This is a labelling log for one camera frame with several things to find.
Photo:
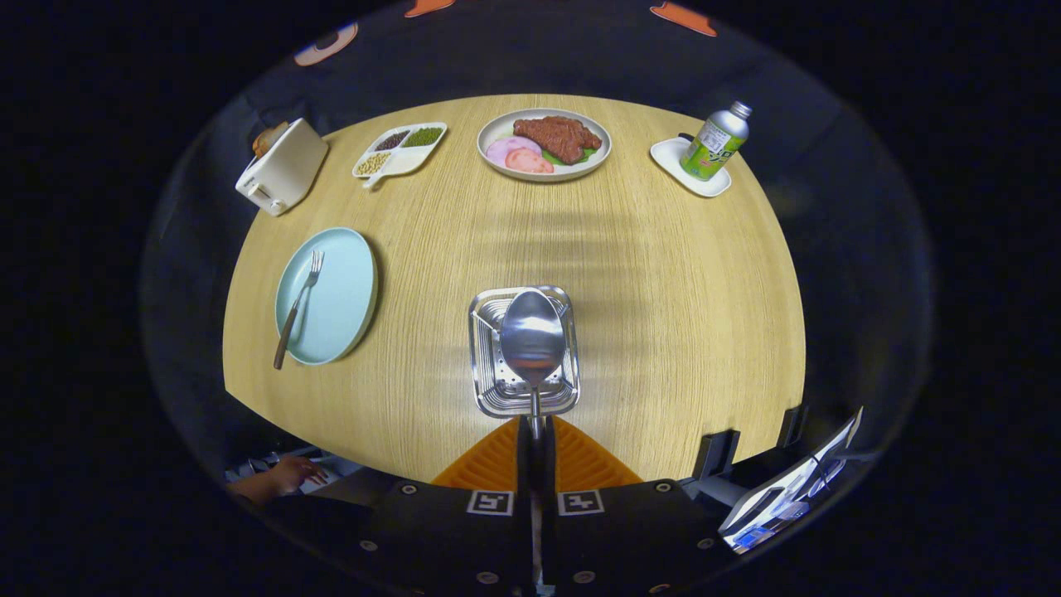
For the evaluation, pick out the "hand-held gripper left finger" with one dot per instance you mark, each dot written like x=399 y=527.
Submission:
x=448 y=531

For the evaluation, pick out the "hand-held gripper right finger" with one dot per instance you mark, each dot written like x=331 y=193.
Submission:
x=630 y=531

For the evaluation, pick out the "metal spoon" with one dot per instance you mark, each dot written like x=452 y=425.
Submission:
x=532 y=336

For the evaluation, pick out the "open laptop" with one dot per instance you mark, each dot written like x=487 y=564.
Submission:
x=787 y=497

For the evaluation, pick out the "light blue plate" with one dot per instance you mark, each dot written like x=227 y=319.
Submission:
x=340 y=298

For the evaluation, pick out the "white divided dish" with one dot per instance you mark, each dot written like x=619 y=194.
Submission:
x=410 y=159

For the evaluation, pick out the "pile of yellow beans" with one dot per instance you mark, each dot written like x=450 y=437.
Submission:
x=373 y=163

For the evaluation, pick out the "small white square dish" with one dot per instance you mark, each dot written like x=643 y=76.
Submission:
x=667 y=157

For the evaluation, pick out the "green lettuce leaf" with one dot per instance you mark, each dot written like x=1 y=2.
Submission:
x=580 y=157

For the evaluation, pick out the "pink ham slices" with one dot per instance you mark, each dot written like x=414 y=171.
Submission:
x=518 y=156

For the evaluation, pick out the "white toaster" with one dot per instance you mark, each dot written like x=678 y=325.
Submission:
x=286 y=174

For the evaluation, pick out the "pile of dark red beans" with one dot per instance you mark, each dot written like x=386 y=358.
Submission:
x=392 y=141

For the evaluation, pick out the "metal bottle with green label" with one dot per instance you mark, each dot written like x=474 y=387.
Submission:
x=713 y=145

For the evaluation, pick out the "pile of green beans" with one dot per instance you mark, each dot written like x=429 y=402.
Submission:
x=423 y=137

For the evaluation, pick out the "brown steak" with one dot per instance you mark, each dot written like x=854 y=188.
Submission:
x=559 y=137

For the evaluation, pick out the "beige plate with food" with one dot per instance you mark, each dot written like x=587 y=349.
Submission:
x=497 y=128

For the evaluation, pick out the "toasted bread slice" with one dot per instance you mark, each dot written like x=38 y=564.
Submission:
x=267 y=139

